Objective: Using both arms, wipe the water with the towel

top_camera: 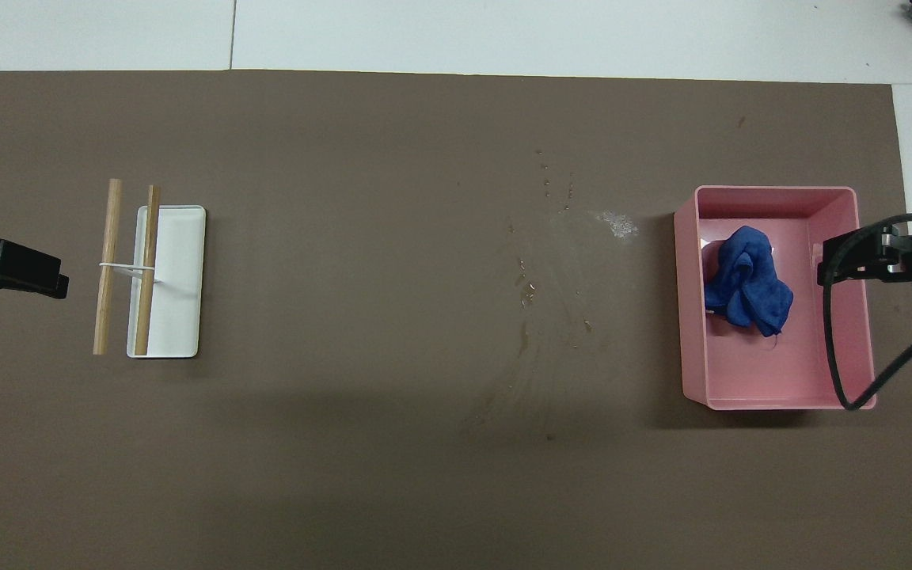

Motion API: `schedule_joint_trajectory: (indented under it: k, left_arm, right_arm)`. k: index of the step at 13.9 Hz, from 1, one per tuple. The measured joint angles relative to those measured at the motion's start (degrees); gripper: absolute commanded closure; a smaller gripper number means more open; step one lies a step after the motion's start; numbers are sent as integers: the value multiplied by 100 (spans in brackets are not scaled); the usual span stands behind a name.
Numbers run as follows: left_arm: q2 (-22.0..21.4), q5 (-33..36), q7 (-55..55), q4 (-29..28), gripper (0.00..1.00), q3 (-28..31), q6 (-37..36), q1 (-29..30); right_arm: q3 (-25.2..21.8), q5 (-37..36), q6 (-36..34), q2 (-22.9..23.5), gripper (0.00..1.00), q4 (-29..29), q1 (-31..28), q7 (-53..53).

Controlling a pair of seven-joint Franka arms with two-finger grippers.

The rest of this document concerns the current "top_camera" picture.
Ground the blue microfibre towel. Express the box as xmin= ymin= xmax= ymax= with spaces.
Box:
xmin=703 ymin=226 xmax=795 ymax=339

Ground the pink plastic bin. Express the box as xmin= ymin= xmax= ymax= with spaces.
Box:
xmin=674 ymin=185 xmax=878 ymax=411

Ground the white towel rack base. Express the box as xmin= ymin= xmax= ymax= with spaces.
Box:
xmin=100 ymin=204 xmax=207 ymax=359

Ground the brown table mat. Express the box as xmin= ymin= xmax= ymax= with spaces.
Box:
xmin=0 ymin=70 xmax=912 ymax=570

